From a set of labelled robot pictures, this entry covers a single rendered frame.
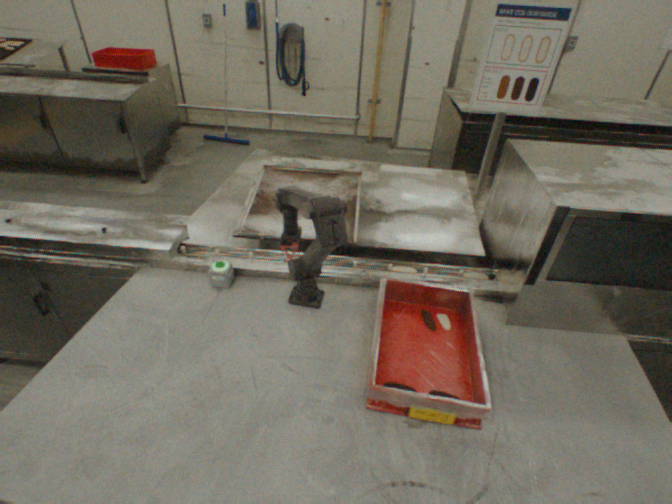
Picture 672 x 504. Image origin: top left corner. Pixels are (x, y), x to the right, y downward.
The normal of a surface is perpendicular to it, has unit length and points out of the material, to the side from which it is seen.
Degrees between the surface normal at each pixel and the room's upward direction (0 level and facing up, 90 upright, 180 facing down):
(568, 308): 89
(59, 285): 90
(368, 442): 0
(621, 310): 90
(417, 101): 90
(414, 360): 0
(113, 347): 0
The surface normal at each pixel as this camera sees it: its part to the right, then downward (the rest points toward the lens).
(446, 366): 0.04, -0.80
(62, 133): -0.08, 0.59
